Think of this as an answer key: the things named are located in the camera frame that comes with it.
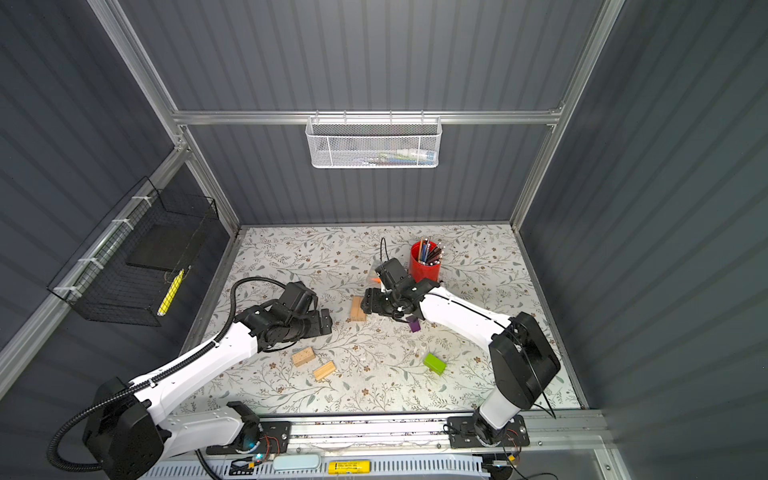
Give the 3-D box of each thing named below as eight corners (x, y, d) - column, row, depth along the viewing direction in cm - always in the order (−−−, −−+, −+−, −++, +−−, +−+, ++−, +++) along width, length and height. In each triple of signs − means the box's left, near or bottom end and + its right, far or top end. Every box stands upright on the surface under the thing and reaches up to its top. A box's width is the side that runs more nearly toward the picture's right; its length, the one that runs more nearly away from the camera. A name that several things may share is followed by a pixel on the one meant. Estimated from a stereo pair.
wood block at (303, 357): (296, 368, 87) (293, 364, 84) (293, 359, 88) (290, 356, 86) (316, 357, 89) (314, 354, 86) (313, 350, 90) (311, 346, 88)
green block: (421, 363, 87) (422, 361, 86) (428, 353, 89) (428, 351, 88) (440, 376, 85) (441, 374, 84) (446, 366, 87) (447, 363, 85)
